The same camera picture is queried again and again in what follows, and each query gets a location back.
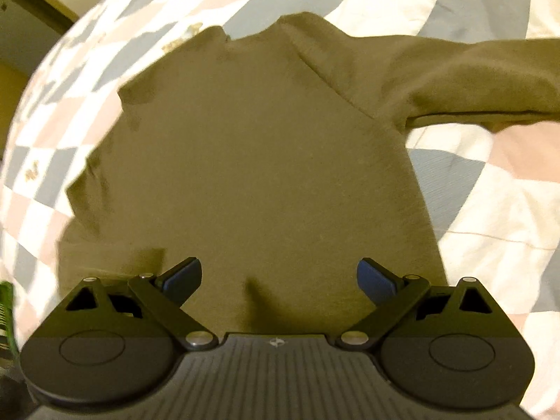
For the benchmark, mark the stack of folded clothes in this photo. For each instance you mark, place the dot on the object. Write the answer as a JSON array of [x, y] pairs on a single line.
[[5, 310]]

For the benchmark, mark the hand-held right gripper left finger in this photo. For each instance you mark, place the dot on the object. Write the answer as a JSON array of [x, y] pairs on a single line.
[[183, 281]]

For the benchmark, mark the olive green sweater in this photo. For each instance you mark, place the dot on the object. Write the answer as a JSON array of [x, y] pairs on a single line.
[[262, 162]]

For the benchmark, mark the pink blue checkered blanket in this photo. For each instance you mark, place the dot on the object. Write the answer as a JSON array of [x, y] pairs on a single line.
[[481, 192]]

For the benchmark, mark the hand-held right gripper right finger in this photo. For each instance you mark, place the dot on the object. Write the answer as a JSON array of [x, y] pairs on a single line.
[[372, 280]]

